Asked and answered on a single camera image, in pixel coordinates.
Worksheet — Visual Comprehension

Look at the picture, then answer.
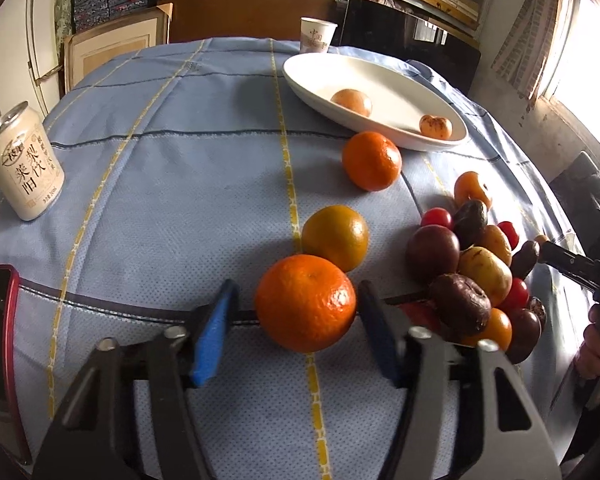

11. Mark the red cherry tomato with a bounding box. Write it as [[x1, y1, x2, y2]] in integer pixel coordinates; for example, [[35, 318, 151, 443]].
[[420, 207, 453, 230]]

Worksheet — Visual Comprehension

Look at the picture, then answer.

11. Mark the dark red plum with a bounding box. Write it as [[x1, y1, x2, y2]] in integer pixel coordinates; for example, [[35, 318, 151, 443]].
[[405, 224, 460, 283]]

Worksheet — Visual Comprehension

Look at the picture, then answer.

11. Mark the bright orange mandarin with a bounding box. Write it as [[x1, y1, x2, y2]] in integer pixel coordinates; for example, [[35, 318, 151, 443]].
[[253, 255, 356, 353]]

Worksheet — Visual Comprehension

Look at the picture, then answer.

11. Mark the greenish orange mandarin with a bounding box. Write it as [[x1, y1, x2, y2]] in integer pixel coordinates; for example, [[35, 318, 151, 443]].
[[301, 205, 370, 273]]

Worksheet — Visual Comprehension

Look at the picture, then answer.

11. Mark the spotted orange persimmon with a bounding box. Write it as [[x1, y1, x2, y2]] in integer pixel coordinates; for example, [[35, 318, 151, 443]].
[[419, 114, 453, 141]]

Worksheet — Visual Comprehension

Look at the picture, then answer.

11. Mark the brown wooden board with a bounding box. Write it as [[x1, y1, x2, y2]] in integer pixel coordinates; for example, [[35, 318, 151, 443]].
[[160, 0, 343, 42]]

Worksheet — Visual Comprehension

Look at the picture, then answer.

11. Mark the tan onion-like fruit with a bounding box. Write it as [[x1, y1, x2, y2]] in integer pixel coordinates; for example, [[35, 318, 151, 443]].
[[475, 224, 513, 266]]

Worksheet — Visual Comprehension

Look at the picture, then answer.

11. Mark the wrinkled dark passion fruit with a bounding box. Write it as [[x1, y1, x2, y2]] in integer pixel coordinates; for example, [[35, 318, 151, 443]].
[[509, 240, 540, 281]]

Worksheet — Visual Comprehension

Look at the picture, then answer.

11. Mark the yellow-brown passion fruit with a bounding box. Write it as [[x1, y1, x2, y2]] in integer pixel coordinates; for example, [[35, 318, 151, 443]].
[[457, 246, 513, 308]]

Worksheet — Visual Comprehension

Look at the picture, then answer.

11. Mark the white paper cup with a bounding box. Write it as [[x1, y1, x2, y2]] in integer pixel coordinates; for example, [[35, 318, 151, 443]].
[[300, 16, 337, 53]]

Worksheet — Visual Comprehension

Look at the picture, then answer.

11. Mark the light blue checked tablecloth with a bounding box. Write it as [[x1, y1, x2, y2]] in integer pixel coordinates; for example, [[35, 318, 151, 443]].
[[0, 38, 578, 479]]

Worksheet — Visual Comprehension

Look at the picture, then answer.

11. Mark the white beverage can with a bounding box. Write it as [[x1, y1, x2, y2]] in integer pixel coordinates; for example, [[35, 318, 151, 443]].
[[0, 101, 65, 221]]

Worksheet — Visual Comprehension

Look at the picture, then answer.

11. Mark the white oval plate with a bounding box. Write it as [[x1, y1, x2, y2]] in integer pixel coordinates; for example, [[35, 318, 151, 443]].
[[283, 53, 468, 152]]

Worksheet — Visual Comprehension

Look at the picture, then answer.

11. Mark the person's right hand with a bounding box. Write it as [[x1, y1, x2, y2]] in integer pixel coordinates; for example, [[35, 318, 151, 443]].
[[574, 304, 600, 380]]

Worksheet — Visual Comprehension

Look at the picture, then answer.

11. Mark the large tan round fruit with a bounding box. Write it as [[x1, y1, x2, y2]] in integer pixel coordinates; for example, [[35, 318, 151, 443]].
[[330, 89, 373, 117]]

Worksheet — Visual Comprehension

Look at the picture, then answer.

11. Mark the black panel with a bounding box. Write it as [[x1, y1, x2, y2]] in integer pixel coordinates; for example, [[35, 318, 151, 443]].
[[340, 0, 481, 94]]

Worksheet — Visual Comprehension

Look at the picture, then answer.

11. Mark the black jacket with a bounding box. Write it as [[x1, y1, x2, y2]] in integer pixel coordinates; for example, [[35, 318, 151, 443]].
[[550, 151, 600, 260]]

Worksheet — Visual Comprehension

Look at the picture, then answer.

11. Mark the dark purple passion fruit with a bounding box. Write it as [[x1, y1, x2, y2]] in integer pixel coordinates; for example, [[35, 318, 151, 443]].
[[428, 273, 491, 337]]

